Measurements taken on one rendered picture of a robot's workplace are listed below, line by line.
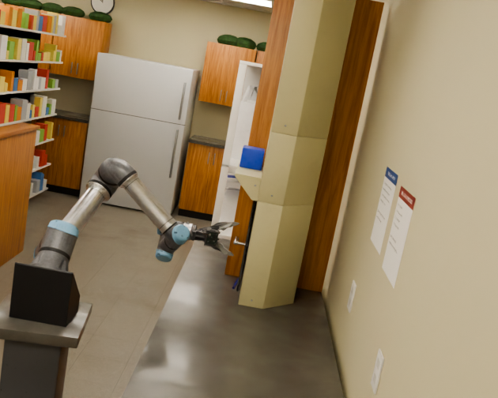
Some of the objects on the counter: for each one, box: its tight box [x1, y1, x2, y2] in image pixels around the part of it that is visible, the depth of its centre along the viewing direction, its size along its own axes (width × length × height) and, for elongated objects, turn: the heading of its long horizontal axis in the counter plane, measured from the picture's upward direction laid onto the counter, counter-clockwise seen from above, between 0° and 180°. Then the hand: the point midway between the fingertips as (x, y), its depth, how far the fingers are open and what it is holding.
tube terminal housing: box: [238, 127, 327, 309], centre depth 285 cm, size 25×32×77 cm
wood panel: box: [224, 0, 384, 292], centre depth 300 cm, size 49×3×140 cm, turn 47°
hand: (237, 239), depth 282 cm, fingers open, 14 cm apart
